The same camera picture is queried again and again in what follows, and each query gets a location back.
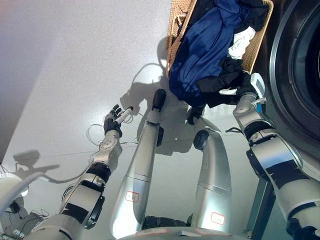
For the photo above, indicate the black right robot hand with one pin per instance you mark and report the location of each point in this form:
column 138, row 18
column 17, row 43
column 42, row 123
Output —
column 246, row 85

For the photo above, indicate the white curved tube frame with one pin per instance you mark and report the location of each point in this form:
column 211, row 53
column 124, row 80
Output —
column 10, row 185

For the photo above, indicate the blue garment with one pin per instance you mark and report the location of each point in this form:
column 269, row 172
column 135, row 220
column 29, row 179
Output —
column 200, row 50

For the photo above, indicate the white garment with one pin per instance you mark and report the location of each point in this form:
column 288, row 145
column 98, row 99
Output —
column 241, row 42

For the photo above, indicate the silver robot leg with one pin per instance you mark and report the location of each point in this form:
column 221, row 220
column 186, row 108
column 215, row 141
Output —
column 215, row 162
column 140, row 162

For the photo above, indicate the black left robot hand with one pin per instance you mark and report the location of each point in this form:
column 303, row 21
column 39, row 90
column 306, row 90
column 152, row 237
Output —
column 111, row 125

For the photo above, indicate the black left robot foot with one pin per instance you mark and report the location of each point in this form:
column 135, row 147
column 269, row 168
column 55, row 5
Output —
column 159, row 98

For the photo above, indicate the silver robot torso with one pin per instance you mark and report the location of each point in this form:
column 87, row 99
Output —
column 185, row 233

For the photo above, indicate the black garment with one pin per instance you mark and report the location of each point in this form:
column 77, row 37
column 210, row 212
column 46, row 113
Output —
column 225, row 80

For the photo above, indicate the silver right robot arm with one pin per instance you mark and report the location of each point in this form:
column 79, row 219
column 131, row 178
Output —
column 272, row 152

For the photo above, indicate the black robot foot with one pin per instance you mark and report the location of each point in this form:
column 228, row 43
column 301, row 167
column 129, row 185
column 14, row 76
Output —
column 196, row 113
column 159, row 98

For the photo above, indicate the silver left robot leg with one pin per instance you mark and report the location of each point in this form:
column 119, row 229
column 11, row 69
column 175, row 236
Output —
column 140, row 162

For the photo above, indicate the silver right robot leg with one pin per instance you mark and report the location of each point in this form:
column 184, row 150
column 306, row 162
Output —
column 215, row 162

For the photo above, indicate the woven wicker laundry basket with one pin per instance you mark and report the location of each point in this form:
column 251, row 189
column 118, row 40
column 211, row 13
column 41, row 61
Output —
column 175, row 37

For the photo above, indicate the grey front-loading washing machine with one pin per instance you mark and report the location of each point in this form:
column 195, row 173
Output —
column 282, row 75

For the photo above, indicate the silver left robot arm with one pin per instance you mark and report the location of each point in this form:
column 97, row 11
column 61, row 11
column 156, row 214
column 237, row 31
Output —
column 107, row 150

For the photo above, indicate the black right robot foot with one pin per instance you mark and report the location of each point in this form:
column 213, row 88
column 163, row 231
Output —
column 196, row 113

